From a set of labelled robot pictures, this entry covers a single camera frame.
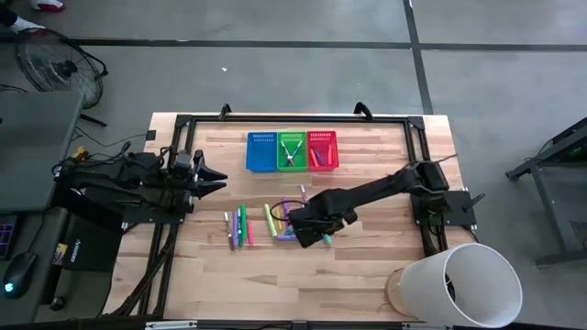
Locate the black floor fan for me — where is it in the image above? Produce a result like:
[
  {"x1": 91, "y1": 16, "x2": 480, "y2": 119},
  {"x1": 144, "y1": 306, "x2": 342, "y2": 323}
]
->
[{"x1": 15, "y1": 27, "x2": 110, "y2": 128}]

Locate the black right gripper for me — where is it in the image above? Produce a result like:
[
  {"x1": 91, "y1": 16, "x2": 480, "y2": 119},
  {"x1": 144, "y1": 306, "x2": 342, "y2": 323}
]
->
[{"x1": 289, "y1": 188, "x2": 359, "y2": 249}]

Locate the dark red capped white marker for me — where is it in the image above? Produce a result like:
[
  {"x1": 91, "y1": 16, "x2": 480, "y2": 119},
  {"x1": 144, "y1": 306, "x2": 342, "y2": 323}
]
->
[{"x1": 223, "y1": 211, "x2": 235, "y2": 251}]

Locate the lime green Sharpie marker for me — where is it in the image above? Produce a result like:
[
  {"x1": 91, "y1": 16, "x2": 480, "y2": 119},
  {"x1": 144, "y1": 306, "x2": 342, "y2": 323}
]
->
[{"x1": 262, "y1": 203, "x2": 279, "y2": 238}]

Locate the person's foot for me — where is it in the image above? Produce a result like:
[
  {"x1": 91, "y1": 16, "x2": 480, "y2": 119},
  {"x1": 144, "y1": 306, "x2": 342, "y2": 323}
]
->
[
  {"x1": 29, "y1": 0, "x2": 66, "y2": 14},
  {"x1": 0, "y1": 11, "x2": 47, "y2": 36}
]

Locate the backlit keyboard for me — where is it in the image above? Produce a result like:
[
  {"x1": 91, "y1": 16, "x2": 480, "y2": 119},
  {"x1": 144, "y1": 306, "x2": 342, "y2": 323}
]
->
[{"x1": 0, "y1": 214, "x2": 18, "y2": 261}]

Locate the red plastic basket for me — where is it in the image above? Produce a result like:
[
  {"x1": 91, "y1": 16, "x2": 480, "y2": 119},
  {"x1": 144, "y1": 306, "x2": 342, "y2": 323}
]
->
[{"x1": 305, "y1": 130, "x2": 340, "y2": 172}]

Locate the green plastic basket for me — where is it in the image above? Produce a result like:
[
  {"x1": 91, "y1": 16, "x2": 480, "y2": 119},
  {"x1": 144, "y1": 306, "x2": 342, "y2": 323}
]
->
[{"x1": 276, "y1": 130, "x2": 309, "y2": 173}]

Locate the yellow label card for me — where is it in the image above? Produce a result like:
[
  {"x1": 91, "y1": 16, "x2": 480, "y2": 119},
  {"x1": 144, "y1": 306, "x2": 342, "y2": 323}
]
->
[{"x1": 52, "y1": 242, "x2": 69, "y2": 266}]

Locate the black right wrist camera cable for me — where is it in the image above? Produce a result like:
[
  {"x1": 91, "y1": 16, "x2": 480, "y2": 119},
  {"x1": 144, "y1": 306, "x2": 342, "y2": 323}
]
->
[{"x1": 269, "y1": 198, "x2": 307, "y2": 224}]

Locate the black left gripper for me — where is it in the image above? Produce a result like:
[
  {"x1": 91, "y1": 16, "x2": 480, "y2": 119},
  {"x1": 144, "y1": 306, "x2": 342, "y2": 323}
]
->
[{"x1": 172, "y1": 150, "x2": 229, "y2": 213}]

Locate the black computer mouse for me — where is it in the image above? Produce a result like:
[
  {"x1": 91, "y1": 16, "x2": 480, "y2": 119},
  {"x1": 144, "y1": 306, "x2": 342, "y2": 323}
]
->
[{"x1": 2, "y1": 250, "x2": 39, "y2": 300}]

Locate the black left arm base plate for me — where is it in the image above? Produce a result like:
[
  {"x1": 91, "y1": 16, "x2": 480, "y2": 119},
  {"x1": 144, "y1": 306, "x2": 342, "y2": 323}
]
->
[{"x1": 119, "y1": 204, "x2": 188, "y2": 226}]

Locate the black metal cart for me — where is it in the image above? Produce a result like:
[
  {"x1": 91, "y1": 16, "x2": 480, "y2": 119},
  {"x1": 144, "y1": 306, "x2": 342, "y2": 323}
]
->
[{"x1": 505, "y1": 116, "x2": 587, "y2": 268}]

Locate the thin brown cable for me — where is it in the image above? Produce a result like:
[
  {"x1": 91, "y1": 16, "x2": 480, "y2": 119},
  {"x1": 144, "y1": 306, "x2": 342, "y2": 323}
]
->
[{"x1": 405, "y1": 153, "x2": 460, "y2": 169}]

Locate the grey desk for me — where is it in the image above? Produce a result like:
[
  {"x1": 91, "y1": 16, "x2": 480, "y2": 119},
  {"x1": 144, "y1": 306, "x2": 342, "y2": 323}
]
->
[{"x1": 0, "y1": 90, "x2": 84, "y2": 213}]

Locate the dark desk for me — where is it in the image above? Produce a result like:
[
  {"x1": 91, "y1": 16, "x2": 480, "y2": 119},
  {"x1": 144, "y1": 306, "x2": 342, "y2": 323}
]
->
[{"x1": 0, "y1": 206, "x2": 70, "y2": 327}]

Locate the blue plastic basket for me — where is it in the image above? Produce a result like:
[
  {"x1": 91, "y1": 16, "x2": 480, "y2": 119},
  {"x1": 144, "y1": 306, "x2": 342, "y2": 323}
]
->
[{"x1": 245, "y1": 131, "x2": 279, "y2": 173}]

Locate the black aluminium table frame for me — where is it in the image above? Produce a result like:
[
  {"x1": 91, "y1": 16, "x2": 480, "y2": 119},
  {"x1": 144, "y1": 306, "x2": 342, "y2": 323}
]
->
[{"x1": 104, "y1": 113, "x2": 435, "y2": 318}]

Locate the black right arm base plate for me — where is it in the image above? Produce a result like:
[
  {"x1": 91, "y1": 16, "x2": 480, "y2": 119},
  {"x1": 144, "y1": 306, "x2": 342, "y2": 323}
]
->
[{"x1": 411, "y1": 190, "x2": 486, "y2": 229}]

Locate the black Husky bag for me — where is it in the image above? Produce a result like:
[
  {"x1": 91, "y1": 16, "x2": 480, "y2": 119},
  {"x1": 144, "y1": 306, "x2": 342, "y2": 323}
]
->
[{"x1": 61, "y1": 214, "x2": 126, "y2": 272}]

